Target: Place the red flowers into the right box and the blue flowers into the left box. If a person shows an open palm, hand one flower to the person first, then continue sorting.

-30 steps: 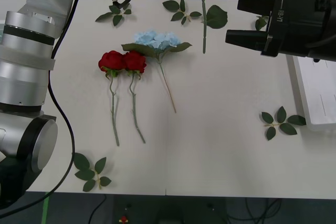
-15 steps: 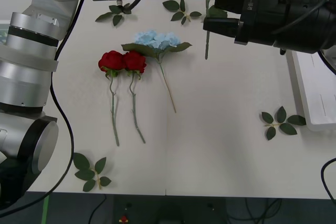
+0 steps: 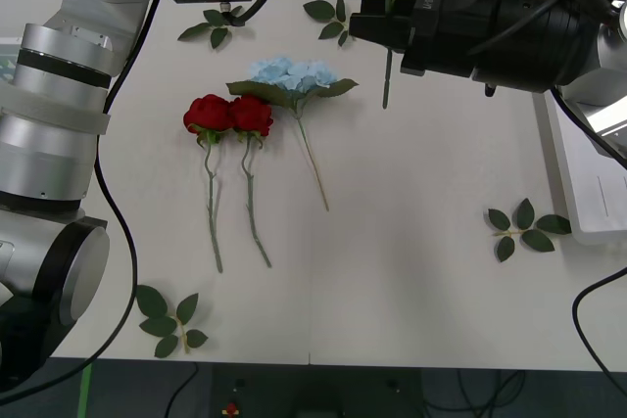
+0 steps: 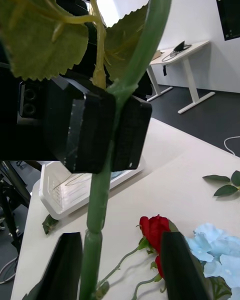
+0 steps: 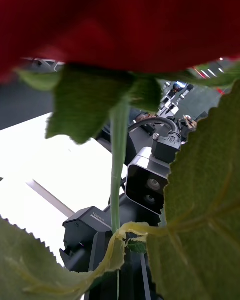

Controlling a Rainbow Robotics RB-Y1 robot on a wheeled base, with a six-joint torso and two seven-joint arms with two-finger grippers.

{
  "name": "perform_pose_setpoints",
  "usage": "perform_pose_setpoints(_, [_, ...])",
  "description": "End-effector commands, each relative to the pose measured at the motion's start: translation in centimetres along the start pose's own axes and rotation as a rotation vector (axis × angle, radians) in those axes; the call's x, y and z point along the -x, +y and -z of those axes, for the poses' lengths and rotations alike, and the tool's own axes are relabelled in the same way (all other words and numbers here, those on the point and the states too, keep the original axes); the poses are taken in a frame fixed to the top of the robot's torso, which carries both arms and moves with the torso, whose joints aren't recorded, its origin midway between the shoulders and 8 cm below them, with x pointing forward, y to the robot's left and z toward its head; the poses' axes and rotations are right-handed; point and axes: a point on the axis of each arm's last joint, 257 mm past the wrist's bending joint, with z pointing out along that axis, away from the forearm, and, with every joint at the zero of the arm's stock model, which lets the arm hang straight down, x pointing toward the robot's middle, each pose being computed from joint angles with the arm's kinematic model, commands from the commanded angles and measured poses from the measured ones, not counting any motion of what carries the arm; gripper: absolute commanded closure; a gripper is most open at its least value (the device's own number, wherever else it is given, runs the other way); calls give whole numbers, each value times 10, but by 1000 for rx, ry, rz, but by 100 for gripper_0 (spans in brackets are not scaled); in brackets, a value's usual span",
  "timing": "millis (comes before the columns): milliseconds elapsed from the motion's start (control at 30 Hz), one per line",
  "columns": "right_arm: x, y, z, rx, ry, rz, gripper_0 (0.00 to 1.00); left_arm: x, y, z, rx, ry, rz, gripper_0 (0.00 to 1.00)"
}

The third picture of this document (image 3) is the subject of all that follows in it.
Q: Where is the dark robot base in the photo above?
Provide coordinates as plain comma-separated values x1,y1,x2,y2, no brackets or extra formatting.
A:
210,366,425,418

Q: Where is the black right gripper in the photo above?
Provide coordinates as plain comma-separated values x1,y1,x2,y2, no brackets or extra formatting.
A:
349,0,485,81

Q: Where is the shallow white box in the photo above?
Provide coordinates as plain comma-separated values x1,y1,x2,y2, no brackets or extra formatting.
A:
532,89,627,247
0,35,24,86

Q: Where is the green floor tape strip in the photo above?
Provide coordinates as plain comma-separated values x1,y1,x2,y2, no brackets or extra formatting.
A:
76,362,93,418

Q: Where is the red artificial rose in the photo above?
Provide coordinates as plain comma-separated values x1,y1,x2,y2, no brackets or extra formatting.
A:
380,0,397,110
182,93,234,273
227,94,274,269

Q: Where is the black floor cable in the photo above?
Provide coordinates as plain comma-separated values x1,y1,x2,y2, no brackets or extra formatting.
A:
424,367,528,418

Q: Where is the green leaf twig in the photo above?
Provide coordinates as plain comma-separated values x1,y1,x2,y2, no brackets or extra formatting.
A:
135,284,211,359
488,198,573,263
303,0,352,48
177,5,248,51

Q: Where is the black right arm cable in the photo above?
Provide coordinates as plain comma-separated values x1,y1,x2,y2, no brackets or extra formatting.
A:
571,265,627,389

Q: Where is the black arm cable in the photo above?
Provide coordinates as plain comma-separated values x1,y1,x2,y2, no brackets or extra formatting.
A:
571,265,627,389
0,0,164,397

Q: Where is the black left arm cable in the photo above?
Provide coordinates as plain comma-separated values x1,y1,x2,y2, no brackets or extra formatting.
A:
0,0,164,397

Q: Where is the pale blue artificial flower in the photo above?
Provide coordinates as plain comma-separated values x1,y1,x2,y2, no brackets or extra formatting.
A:
224,55,361,212

